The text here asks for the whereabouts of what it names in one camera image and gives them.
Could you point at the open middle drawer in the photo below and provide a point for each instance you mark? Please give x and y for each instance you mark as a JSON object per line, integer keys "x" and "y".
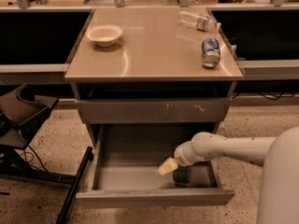
{"x": 124, "y": 170}

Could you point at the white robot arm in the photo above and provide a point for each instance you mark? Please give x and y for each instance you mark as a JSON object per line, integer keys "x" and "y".
{"x": 276, "y": 156}

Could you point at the grey drawer cabinet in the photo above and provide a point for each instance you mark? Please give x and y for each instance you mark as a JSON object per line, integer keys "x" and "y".
{"x": 155, "y": 58}

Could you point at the clear plastic water bottle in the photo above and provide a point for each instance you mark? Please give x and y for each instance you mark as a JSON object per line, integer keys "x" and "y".
{"x": 198, "y": 21}

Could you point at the green sponge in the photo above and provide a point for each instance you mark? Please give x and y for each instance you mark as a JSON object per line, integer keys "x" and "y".
{"x": 180, "y": 176}

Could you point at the blue soda can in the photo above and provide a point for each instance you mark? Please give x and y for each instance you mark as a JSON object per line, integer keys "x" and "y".
{"x": 211, "y": 53}

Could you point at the closed top drawer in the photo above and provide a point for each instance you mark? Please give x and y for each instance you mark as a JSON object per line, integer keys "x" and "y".
{"x": 117, "y": 111}

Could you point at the taped gripper body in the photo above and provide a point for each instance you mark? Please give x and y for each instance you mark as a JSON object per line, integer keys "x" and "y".
{"x": 181, "y": 155}

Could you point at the white bowl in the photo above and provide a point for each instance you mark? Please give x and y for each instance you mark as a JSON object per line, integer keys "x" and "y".
{"x": 104, "y": 35}

